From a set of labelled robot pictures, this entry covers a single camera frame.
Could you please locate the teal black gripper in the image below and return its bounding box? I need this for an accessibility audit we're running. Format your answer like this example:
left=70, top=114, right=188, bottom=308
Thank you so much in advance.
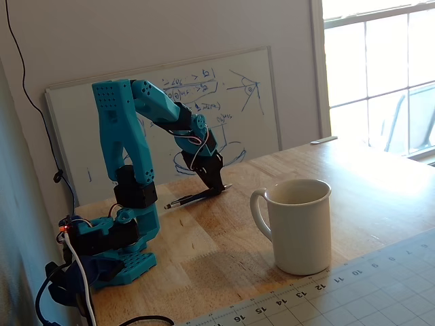
left=175, top=128, right=226, bottom=198

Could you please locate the black pen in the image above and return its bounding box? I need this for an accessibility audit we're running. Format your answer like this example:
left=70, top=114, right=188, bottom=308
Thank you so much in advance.
left=164, top=184, right=234, bottom=210

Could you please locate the cream ceramic mug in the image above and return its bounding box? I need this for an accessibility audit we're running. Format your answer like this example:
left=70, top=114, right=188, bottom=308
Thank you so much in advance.
left=249, top=179, right=332, bottom=276

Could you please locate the whiteboard with blue writing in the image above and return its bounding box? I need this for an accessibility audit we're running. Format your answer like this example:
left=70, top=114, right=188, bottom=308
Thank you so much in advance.
left=44, top=46, right=283, bottom=207

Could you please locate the dark blue table clamp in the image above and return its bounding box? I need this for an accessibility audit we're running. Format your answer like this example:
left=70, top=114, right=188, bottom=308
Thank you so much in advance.
left=46, top=256, right=124, bottom=306

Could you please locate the outdoor chair behind window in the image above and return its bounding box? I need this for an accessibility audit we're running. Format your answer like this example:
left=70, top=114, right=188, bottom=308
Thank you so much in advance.
left=382, top=84, right=435, bottom=158

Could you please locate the grey cutting mat with ruler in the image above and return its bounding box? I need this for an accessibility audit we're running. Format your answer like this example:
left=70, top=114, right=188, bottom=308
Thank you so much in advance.
left=176, top=228, right=435, bottom=326

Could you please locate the red white servo wire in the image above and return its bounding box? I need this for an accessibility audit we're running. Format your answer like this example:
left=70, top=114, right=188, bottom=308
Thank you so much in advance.
left=173, top=124, right=210, bottom=171

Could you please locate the black cable loop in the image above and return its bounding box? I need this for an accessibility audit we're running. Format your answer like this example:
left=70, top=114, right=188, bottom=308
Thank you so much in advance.
left=117, top=315, right=176, bottom=326

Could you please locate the white window frame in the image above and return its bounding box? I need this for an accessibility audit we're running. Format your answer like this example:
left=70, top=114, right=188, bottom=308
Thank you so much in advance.
left=309, top=0, right=435, bottom=168

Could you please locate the white power cable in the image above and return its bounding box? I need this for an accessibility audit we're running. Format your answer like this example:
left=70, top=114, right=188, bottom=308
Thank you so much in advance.
left=63, top=233, right=98, bottom=326

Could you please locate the thin black wall cable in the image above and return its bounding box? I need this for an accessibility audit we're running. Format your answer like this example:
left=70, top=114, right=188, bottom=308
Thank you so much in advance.
left=4, top=0, right=76, bottom=208

